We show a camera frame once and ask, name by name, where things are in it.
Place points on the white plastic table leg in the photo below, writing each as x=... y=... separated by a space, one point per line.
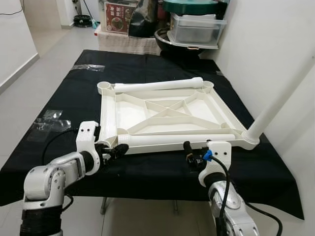
x=275 y=105
x=177 y=139
x=157 y=84

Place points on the white plastic children table top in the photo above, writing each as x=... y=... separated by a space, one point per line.
x=128 y=115

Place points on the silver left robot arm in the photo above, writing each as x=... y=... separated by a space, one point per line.
x=49 y=179

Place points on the black tablecloth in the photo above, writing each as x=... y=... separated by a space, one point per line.
x=147 y=177

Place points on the grey metal table leg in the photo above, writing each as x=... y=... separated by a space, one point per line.
x=104 y=205
x=175 y=206

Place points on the clear tape cross patch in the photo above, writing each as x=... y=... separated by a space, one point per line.
x=49 y=123

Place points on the clear tape strip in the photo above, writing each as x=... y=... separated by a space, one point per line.
x=88 y=67

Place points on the beige cloth covered stand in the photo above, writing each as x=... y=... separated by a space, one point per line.
x=125 y=44

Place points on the black wok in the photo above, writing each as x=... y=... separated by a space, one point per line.
x=163 y=42

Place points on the clear plastic storage box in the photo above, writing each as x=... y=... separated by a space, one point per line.
x=197 y=32

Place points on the clear box with red label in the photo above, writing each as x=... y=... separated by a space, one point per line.
x=118 y=20

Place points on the small teal object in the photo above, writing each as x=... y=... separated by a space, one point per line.
x=93 y=23

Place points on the black round floor device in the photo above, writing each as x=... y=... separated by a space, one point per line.
x=82 y=21

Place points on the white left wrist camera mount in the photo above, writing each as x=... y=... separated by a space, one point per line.
x=87 y=133

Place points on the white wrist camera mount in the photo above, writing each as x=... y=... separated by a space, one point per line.
x=87 y=133
x=221 y=152

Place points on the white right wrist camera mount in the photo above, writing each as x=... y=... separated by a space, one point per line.
x=221 y=152

